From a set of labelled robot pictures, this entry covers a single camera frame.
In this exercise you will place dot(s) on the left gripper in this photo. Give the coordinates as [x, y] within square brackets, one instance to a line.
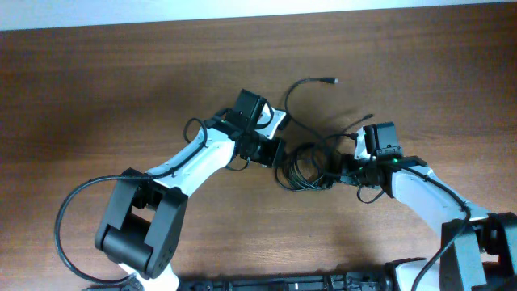
[269, 156]

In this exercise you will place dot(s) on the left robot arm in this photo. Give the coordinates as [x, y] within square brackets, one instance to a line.
[141, 226]

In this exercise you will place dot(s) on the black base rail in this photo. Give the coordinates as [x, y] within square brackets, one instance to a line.
[360, 281]

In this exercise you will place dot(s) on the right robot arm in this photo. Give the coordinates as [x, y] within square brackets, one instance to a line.
[478, 247]

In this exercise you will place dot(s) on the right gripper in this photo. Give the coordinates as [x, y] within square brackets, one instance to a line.
[347, 159]

